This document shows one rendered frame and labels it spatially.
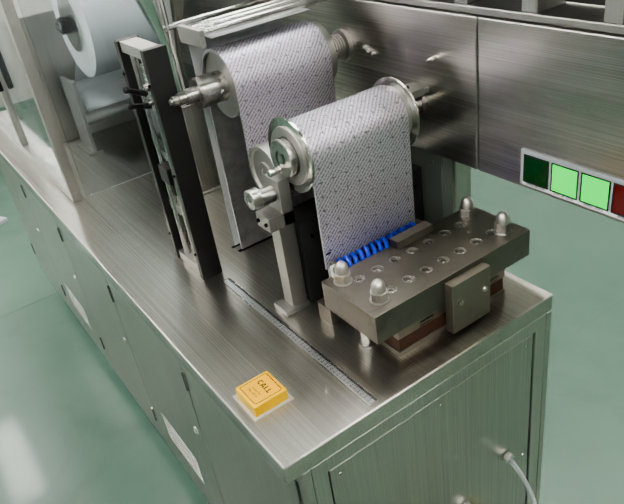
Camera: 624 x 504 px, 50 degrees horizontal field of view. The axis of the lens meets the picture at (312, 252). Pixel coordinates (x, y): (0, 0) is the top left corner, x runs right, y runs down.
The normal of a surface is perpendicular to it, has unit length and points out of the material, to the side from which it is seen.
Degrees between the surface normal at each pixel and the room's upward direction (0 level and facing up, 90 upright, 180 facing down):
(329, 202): 90
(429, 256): 0
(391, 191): 90
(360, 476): 90
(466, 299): 90
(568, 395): 0
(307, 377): 0
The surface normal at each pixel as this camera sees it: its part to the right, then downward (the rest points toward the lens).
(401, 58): -0.81, 0.40
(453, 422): 0.57, 0.37
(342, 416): -0.14, -0.84
